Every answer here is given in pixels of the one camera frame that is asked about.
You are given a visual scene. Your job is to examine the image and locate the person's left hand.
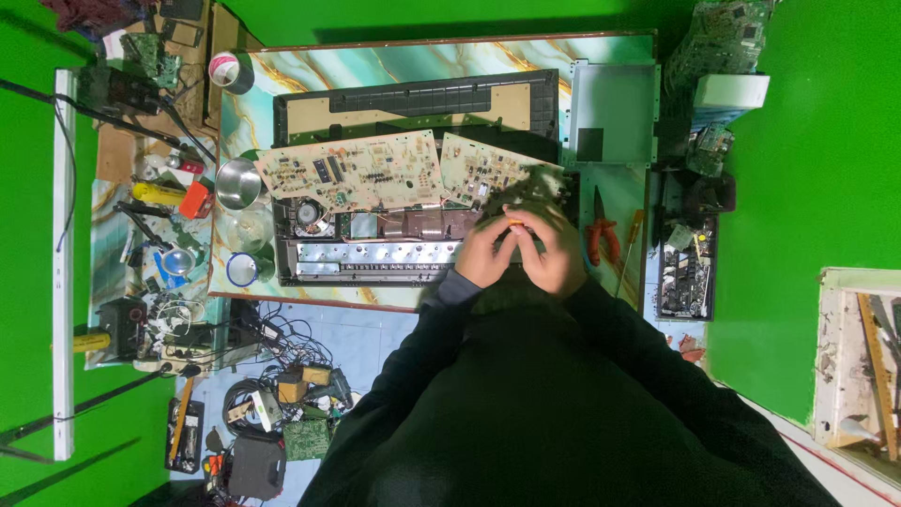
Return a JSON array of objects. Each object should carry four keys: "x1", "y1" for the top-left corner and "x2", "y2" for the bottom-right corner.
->
[{"x1": 454, "y1": 212, "x2": 526, "y2": 290}]

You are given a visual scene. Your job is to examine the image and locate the person's right hand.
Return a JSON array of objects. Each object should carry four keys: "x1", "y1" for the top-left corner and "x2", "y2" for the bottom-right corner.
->
[{"x1": 503, "y1": 200, "x2": 589, "y2": 297}]

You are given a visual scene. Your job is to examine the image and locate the smaller beige circuit board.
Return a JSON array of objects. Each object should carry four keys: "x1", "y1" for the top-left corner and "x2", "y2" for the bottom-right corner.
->
[{"x1": 439, "y1": 133, "x2": 567, "y2": 210}]

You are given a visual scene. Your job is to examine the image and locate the open keyboard chassis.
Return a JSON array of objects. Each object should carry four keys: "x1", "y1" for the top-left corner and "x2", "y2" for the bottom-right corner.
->
[{"x1": 271, "y1": 172, "x2": 587, "y2": 287}]

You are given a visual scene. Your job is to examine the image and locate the grey metal plate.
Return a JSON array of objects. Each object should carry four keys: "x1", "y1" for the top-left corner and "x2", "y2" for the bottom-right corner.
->
[{"x1": 568, "y1": 61, "x2": 661, "y2": 167}]

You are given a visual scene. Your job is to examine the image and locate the black keyboard case cover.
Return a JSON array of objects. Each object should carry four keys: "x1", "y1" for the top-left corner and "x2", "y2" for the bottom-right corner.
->
[{"x1": 272, "y1": 69, "x2": 561, "y2": 150}]

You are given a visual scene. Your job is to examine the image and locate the large beige circuit board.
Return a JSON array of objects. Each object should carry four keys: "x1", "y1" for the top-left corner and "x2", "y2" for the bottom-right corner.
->
[{"x1": 254, "y1": 130, "x2": 446, "y2": 214}]

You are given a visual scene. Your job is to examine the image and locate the black tray of electronic parts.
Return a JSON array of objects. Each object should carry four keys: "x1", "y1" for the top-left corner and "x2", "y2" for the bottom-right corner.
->
[{"x1": 654, "y1": 213, "x2": 719, "y2": 323}]

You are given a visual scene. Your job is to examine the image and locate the black device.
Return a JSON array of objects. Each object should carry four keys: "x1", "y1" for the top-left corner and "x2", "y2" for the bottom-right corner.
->
[{"x1": 681, "y1": 175, "x2": 738, "y2": 217}]

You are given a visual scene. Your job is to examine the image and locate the small green circuit board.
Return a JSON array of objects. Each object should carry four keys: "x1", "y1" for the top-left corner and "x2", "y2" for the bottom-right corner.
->
[{"x1": 686, "y1": 123, "x2": 736, "y2": 177}]

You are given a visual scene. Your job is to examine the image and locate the person's black clothing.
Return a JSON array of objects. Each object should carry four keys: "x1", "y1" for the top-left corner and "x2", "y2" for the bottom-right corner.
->
[{"x1": 296, "y1": 271, "x2": 842, "y2": 507}]

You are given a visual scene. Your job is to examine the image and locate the white box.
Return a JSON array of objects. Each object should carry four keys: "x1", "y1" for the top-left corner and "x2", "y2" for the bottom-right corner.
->
[{"x1": 693, "y1": 73, "x2": 771, "y2": 111}]

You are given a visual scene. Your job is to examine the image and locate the clear glass bowl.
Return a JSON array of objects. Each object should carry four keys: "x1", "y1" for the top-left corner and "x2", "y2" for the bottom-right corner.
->
[{"x1": 226, "y1": 210, "x2": 273, "y2": 255}]

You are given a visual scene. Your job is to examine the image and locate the pile of green circuit boards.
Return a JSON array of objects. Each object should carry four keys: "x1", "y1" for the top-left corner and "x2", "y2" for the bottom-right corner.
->
[{"x1": 664, "y1": 0, "x2": 777, "y2": 92}]

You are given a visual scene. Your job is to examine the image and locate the white blue-rimmed mug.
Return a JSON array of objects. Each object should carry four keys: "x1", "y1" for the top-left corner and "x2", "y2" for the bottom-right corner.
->
[{"x1": 225, "y1": 251, "x2": 277, "y2": 289}]

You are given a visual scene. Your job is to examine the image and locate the steel bowl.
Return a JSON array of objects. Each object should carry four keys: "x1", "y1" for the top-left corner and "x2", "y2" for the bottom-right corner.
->
[{"x1": 214, "y1": 157, "x2": 266, "y2": 211}]

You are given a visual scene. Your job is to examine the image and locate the orange box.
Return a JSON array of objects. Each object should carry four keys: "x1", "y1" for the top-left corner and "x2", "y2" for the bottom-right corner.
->
[{"x1": 178, "y1": 180, "x2": 215, "y2": 221}]

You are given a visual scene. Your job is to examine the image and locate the black tape roll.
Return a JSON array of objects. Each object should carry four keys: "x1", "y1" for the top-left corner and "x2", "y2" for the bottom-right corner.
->
[{"x1": 207, "y1": 51, "x2": 256, "y2": 97}]

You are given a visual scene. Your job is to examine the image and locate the magnifier on black stand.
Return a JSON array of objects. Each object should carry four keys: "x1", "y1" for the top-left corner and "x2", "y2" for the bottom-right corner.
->
[{"x1": 113, "y1": 200, "x2": 199, "y2": 277}]

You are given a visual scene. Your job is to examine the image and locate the cardboard sheets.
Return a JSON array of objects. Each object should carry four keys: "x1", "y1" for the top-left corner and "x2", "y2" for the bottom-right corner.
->
[{"x1": 93, "y1": 0, "x2": 263, "y2": 185}]

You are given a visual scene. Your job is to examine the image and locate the yellow tube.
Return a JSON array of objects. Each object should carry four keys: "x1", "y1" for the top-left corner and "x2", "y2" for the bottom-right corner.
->
[{"x1": 131, "y1": 182, "x2": 188, "y2": 208}]

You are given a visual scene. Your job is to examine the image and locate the white power strip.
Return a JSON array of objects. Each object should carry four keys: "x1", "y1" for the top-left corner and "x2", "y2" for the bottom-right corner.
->
[{"x1": 132, "y1": 341, "x2": 214, "y2": 376}]

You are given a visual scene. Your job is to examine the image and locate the wooden crate with tools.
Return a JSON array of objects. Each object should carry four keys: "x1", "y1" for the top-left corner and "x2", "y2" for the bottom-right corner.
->
[{"x1": 812, "y1": 267, "x2": 901, "y2": 467}]

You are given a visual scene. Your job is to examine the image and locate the black tool tray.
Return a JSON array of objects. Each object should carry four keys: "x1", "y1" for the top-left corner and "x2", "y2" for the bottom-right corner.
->
[{"x1": 164, "y1": 396, "x2": 206, "y2": 474}]

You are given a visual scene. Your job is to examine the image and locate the black soldering station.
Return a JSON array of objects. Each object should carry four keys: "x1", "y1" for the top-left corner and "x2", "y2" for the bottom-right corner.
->
[{"x1": 97, "y1": 298, "x2": 149, "y2": 362}]

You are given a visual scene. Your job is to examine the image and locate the long white light bar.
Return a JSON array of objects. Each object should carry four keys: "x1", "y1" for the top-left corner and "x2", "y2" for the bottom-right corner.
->
[{"x1": 52, "y1": 68, "x2": 77, "y2": 463}]

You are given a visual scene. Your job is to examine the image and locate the dark red cloth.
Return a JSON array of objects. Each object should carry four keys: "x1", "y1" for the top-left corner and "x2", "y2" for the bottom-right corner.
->
[{"x1": 41, "y1": 0, "x2": 145, "y2": 38}]

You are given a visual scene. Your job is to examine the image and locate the red-handled pliers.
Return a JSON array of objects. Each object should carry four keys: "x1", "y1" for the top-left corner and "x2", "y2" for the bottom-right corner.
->
[{"x1": 585, "y1": 185, "x2": 623, "y2": 268}]

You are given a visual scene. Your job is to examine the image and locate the yellow-handled screwdriver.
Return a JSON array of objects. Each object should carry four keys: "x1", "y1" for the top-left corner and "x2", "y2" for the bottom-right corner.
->
[{"x1": 613, "y1": 209, "x2": 646, "y2": 298}]

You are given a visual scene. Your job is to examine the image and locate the tangle of black cables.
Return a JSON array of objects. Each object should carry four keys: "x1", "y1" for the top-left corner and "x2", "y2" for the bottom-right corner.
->
[{"x1": 222, "y1": 301, "x2": 356, "y2": 439}]

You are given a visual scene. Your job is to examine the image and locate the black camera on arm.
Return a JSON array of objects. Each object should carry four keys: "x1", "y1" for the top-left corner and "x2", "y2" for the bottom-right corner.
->
[{"x1": 76, "y1": 63, "x2": 168, "y2": 118}]

